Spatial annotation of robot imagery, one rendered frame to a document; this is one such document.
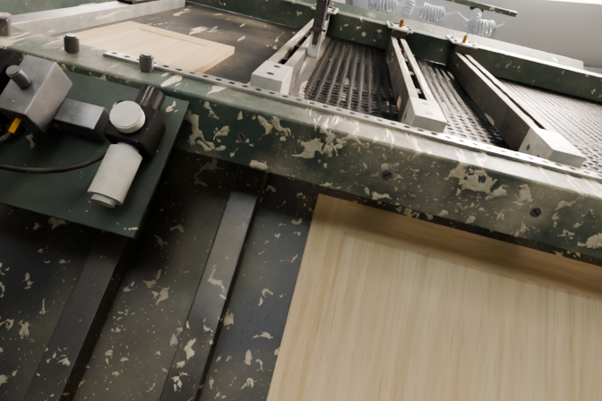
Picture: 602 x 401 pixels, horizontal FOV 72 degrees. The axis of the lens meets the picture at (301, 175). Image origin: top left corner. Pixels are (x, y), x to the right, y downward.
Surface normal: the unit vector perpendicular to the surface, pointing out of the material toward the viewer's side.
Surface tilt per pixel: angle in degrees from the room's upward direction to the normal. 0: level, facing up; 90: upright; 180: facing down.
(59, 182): 90
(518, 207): 140
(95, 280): 90
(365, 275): 90
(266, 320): 90
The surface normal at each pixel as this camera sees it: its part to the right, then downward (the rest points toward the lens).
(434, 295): 0.07, -0.37
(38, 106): 0.97, 0.25
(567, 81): -0.15, 0.44
